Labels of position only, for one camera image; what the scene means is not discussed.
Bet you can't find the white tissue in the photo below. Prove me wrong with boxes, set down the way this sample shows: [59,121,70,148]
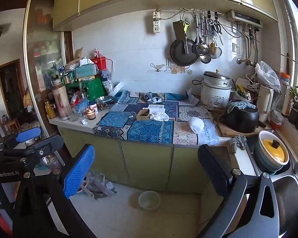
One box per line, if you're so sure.
[149,107,169,121]

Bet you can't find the small brown cardboard box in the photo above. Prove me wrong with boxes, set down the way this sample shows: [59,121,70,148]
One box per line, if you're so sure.
[136,108,150,121]

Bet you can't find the plastic bags on floor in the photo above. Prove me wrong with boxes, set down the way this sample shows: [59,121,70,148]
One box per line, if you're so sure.
[80,171,117,200]

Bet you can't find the grey dish rag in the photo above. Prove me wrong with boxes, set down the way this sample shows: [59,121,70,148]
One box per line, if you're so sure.
[229,135,247,154]

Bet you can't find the yellow lidded ceramic pot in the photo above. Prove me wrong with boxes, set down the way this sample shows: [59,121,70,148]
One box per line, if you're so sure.
[253,131,290,175]

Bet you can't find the tall patterned thermos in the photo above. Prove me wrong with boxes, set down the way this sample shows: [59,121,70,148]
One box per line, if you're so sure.
[52,79,71,120]

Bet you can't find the lit candle jar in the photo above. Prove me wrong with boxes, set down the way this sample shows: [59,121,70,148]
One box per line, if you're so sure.
[85,109,96,120]

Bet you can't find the black clay pot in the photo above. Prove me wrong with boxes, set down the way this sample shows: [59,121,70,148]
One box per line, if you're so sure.
[220,100,259,134]

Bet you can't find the white rice cooker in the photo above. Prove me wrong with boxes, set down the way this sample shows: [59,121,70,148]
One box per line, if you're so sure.
[201,71,232,111]

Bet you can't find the patchwork blue table mat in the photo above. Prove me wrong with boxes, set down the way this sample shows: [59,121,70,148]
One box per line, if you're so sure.
[93,90,220,146]

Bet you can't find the white electric kettle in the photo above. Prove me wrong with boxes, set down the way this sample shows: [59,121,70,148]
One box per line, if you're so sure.
[257,85,274,123]

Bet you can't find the red box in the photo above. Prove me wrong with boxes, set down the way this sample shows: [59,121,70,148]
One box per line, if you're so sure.
[90,49,107,71]

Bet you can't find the white plastic bag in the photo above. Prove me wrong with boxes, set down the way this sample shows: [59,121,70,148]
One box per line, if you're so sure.
[255,61,281,93]

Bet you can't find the potted green plant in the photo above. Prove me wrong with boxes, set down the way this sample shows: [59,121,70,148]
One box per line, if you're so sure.
[288,86,298,125]

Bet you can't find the black hanging frying pan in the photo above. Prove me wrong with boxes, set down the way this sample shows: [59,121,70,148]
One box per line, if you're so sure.
[170,39,199,66]

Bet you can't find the white power strip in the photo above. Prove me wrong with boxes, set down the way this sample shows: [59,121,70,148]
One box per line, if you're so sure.
[152,11,160,34]

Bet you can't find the wall water heater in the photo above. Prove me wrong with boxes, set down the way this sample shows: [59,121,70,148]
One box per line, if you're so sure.
[225,10,263,29]

